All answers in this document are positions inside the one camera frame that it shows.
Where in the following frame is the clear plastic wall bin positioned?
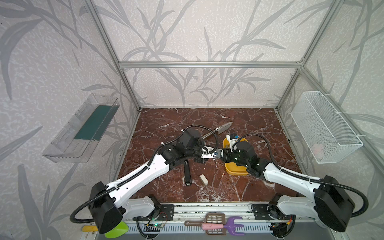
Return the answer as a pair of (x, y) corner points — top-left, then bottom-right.
(42, 94), (120, 163)

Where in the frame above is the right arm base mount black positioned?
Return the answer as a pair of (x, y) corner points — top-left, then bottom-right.
(251, 204), (293, 222)

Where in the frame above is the green toy shovel yellow handle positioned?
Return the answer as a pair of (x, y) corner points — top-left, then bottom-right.
(82, 222), (129, 239)

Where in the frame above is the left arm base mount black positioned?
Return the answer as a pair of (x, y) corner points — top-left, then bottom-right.
(138, 204), (175, 222)

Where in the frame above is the brown toy spatula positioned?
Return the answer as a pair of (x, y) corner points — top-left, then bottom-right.
(184, 213), (227, 236)

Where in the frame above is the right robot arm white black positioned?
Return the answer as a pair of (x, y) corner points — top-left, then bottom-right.
(222, 140), (369, 232)

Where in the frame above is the small beige stapler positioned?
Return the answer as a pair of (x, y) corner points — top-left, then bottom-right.
(201, 149), (223, 159)
(199, 174), (209, 186)

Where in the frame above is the green sponge in bin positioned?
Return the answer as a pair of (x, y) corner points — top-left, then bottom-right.
(74, 105), (119, 141)

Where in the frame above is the purple toy rake pink handle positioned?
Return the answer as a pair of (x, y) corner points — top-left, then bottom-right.
(201, 216), (245, 236)

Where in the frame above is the white wire mesh basket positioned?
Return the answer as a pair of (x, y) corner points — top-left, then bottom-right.
(291, 91), (364, 164)

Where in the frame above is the yellow plastic tray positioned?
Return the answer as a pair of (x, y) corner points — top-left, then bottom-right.
(223, 139), (249, 176)

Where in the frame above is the silver metal trowel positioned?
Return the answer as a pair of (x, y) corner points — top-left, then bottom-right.
(201, 122), (233, 140)

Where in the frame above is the pink object in basket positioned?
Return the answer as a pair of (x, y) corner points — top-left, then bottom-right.
(311, 144), (325, 159)

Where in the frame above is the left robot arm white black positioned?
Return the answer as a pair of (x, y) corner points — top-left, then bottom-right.
(70, 128), (204, 234)

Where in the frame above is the black stapler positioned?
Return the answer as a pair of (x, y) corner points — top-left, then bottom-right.
(184, 160), (192, 186)

